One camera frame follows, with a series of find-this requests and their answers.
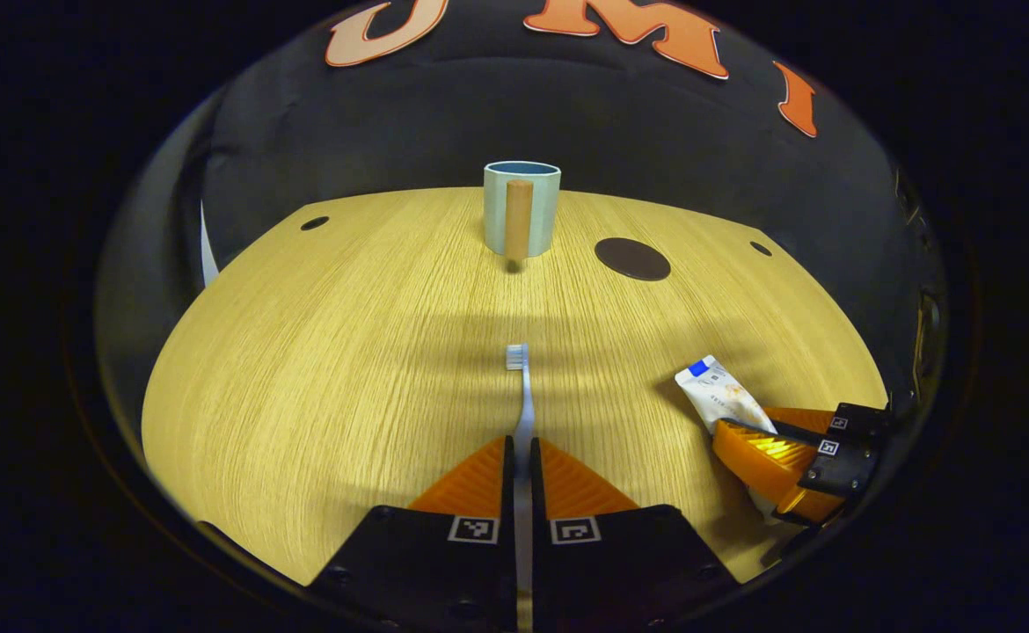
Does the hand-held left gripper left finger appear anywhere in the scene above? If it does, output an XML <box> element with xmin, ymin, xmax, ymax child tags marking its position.
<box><xmin>308</xmin><ymin>435</ymin><xmax>517</xmax><ymax>633</ymax></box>

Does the white toothbrush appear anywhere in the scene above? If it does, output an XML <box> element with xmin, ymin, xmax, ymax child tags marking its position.
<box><xmin>506</xmin><ymin>343</ymin><xmax>537</xmax><ymax>633</ymax></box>

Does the black backdrop cloth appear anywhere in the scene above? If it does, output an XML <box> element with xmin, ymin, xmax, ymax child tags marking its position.
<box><xmin>97</xmin><ymin>0</ymin><xmax>951</xmax><ymax>414</ymax></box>

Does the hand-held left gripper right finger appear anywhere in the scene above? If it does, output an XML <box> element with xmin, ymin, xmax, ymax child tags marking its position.
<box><xmin>528</xmin><ymin>437</ymin><xmax>740</xmax><ymax>633</ymax></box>

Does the white toothpaste tube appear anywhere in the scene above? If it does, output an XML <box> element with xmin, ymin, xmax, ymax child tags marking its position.
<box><xmin>675</xmin><ymin>354</ymin><xmax>788</xmax><ymax>526</ymax></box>

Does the pale green cup wooden handle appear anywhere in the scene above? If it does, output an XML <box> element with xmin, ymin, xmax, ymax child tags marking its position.
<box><xmin>483</xmin><ymin>161</ymin><xmax>562</xmax><ymax>262</ymax></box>

